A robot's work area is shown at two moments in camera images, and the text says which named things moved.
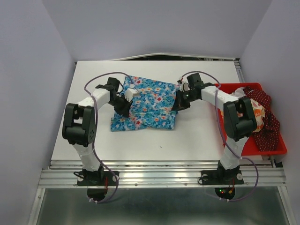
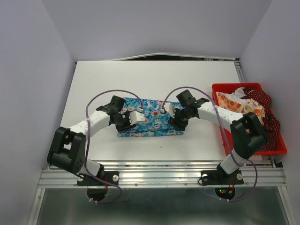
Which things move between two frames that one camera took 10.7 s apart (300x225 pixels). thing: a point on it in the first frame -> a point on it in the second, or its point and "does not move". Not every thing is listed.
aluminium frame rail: (63, 173) does not move
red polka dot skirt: (266, 137) does not move
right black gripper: (179, 104) -> (174, 122)
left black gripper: (124, 111) -> (121, 128)
